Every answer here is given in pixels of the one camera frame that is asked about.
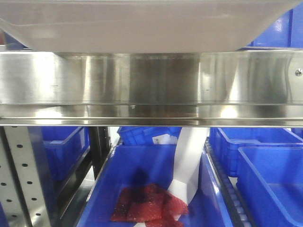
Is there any blue bin lower left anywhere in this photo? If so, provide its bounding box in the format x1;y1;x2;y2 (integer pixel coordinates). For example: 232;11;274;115
41;126;90;181

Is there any blue bin centre lower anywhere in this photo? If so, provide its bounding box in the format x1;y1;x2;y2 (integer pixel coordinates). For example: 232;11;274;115
77;145;232;227

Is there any white plastic storage bin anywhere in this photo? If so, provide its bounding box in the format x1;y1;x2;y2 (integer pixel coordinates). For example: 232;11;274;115
0;0;299;53

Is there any stainless steel shelf rail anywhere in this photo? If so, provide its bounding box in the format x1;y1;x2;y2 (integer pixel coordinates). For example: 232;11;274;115
0;49;303;128

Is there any blue bin centre rear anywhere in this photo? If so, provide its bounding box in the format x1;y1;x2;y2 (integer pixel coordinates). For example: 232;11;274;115
117;126;182;145

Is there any blue bin lower right rear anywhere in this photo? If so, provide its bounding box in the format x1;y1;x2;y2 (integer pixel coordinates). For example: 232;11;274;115
209;127;303;177

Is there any blue bin upper left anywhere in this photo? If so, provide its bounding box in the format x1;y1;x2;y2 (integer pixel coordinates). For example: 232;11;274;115
3;32;30;51

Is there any perforated steel shelf upright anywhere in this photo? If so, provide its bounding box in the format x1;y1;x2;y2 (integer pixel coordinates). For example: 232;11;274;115
0;126;60;227

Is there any roller track rail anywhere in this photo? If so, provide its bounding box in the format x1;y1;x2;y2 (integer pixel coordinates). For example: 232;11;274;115
204;137;253;227

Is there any blue bin lower right front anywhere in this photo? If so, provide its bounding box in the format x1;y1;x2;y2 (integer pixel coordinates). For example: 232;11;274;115
237;147;303;227

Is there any white paper strip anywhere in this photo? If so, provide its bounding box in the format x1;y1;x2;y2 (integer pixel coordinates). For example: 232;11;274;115
168;127;210;205

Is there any blue bin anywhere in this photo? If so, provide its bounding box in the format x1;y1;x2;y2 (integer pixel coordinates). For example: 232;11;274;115
117;126;182;145
237;147;303;227
41;126;90;181
209;127;303;177
3;32;30;51
77;145;232;227
247;3;303;49

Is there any blue bin upper right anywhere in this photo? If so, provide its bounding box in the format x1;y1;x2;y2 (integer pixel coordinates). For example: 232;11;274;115
247;3;303;49

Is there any red bubble wrap sheet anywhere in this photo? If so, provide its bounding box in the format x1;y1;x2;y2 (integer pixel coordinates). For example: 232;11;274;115
110;183;189;227

